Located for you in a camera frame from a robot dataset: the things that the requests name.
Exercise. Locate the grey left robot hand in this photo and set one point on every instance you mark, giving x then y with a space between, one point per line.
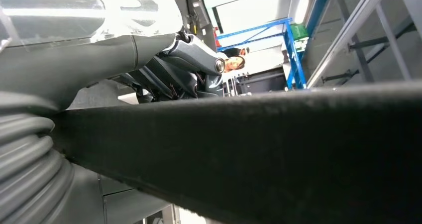
82 51

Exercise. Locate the blue metal shelf rack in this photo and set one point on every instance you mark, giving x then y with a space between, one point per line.
295 61

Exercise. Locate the stainless steel workbench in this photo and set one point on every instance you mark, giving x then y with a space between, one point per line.
362 24

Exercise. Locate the person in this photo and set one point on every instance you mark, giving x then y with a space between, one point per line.
235 64
235 51

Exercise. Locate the black cart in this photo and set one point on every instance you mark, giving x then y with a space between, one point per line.
260 84

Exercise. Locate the green plastic crate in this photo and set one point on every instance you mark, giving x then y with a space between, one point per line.
299 33

